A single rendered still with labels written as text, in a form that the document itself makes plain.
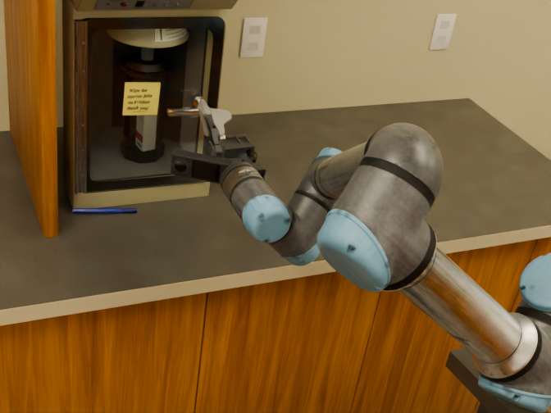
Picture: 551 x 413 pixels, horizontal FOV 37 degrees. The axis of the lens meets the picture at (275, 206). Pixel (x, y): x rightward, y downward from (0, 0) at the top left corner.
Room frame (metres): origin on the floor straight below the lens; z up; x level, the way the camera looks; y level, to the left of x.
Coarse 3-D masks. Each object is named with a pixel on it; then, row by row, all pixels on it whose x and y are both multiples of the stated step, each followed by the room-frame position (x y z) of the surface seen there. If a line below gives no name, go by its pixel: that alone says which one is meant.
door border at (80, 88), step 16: (80, 32) 1.49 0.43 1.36; (80, 48) 1.49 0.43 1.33; (80, 64) 1.49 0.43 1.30; (80, 80) 1.49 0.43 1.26; (80, 96) 1.49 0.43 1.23; (80, 112) 1.49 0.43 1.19; (80, 128) 1.49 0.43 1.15; (80, 144) 1.49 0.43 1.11; (80, 160) 1.49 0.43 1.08; (80, 176) 1.49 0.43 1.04; (80, 192) 1.49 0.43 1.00
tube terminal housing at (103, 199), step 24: (72, 0) 1.50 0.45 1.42; (72, 24) 1.50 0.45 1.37; (72, 48) 1.50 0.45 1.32; (72, 72) 1.50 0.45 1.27; (72, 96) 1.50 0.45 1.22; (72, 120) 1.50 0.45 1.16; (72, 144) 1.51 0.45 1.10; (72, 168) 1.51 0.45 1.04; (72, 192) 1.51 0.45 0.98; (120, 192) 1.55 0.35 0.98; (144, 192) 1.57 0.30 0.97; (168, 192) 1.60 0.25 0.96; (192, 192) 1.63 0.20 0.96
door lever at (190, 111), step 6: (198, 102) 1.59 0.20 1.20; (168, 108) 1.54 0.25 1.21; (174, 108) 1.54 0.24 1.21; (180, 108) 1.54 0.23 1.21; (186, 108) 1.55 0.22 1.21; (192, 108) 1.55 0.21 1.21; (168, 114) 1.53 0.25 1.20; (174, 114) 1.53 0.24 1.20; (180, 114) 1.54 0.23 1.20; (186, 114) 1.54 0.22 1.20; (192, 114) 1.55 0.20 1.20; (198, 114) 1.56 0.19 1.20
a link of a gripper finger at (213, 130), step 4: (204, 116) 1.41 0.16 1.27; (208, 116) 1.41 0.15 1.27; (208, 120) 1.39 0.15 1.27; (212, 120) 1.40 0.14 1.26; (208, 124) 1.39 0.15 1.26; (212, 124) 1.39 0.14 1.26; (208, 128) 1.38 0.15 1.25; (212, 128) 1.38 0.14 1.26; (216, 128) 1.38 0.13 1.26; (212, 132) 1.37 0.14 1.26; (216, 132) 1.37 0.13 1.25; (208, 136) 1.38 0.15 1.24; (212, 136) 1.36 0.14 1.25; (216, 136) 1.37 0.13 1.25; (220, 136) 1.37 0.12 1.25; (212, 140) 1.36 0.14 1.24; (216, 140) 1.36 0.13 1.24; (220, 140) 1.37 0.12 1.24; (212, 144) 1.36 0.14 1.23; (216, 144) 1.35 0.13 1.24
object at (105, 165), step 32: (96, 32) 1.51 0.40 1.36; (128, 32) 1.54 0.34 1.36; (160, 32) 1.56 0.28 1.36; (192, 32) 1.60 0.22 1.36; (224, 32) 1.63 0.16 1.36; (96, 64) 1.51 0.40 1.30; (128, 64) 1.54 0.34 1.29; (160, 64) 1.57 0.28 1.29; (192, 64) 1.60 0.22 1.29; (96, 96) 1.51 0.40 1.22; (160, 96) 1.57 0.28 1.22; (192, 96) 1.60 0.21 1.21; (96, 128) 1.51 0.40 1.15; (128, 128) 1.54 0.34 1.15; (160, 128) 1.57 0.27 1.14; (192, 128) 1.60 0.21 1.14; (96, 160) 1.51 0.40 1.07; (128, 160) 1.54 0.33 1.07; (160, 160) 1.57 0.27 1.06; (96, 192) 1.51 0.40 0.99
